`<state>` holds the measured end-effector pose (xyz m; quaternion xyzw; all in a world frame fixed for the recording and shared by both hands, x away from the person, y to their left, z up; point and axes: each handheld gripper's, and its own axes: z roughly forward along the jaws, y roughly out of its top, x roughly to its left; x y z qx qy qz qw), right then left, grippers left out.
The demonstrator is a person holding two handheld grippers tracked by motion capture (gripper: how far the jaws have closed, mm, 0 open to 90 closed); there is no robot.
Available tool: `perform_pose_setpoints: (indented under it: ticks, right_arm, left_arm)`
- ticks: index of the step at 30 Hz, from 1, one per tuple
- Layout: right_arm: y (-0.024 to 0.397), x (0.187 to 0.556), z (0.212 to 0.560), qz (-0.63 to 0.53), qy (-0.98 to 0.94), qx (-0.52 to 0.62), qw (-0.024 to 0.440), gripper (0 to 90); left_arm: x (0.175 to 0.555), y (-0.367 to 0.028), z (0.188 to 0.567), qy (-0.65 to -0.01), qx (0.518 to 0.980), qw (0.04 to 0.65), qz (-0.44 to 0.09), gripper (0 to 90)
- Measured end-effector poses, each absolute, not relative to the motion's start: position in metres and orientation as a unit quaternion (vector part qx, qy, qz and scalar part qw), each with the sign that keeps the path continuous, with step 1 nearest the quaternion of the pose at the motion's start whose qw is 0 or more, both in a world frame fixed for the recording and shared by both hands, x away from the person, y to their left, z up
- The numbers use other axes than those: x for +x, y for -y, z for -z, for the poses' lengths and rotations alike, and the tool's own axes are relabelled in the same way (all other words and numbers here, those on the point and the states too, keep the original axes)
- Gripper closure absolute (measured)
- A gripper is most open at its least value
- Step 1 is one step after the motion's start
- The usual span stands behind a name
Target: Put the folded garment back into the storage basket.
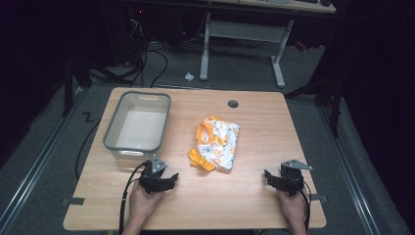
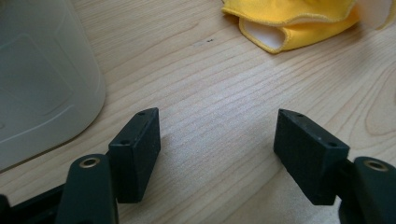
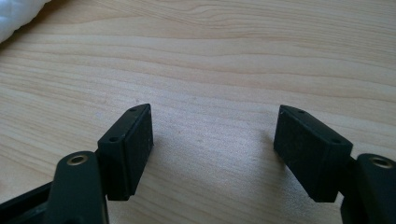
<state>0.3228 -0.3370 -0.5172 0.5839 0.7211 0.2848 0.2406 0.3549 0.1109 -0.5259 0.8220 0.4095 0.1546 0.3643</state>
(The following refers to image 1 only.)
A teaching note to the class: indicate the crumpled white paper scrap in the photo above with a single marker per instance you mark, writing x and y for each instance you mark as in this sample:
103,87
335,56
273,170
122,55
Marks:
189,76

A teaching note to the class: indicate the grey tape strip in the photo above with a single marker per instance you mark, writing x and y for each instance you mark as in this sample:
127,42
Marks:
73,201
319,198

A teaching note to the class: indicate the person's left hand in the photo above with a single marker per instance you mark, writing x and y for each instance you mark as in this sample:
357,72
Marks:
143,204

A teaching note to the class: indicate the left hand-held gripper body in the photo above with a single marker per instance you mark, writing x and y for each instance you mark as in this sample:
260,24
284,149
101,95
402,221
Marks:
153,178

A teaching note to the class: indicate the metal floor rail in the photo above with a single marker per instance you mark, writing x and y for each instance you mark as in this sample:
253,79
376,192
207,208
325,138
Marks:
36,163
347,169

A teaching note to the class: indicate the orange and white printed garment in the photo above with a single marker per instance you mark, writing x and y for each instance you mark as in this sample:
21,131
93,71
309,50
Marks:
217,143

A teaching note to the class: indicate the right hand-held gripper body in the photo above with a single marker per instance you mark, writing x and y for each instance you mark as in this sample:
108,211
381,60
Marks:
292,178

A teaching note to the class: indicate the white plastic bin grey rim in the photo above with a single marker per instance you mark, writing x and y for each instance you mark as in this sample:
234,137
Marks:
140,125

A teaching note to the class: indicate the black metal stand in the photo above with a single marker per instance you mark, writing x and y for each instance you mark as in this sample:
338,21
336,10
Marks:
70,81
329,91

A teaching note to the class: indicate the person's right hand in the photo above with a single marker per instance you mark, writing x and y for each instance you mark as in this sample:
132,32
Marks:
293,209

